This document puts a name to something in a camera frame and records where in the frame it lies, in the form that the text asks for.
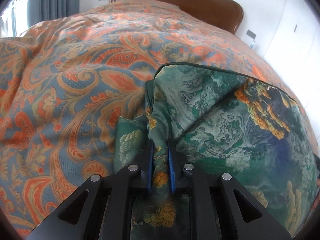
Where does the green brocade jacket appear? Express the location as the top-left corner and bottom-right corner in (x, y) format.
(114, 64), (318, 239)

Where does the orange floral bedspread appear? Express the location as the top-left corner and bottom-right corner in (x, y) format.
(1, 0), (318, 237)

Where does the wall switch panel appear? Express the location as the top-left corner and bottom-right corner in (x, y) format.
(246, 29), (257, 40)

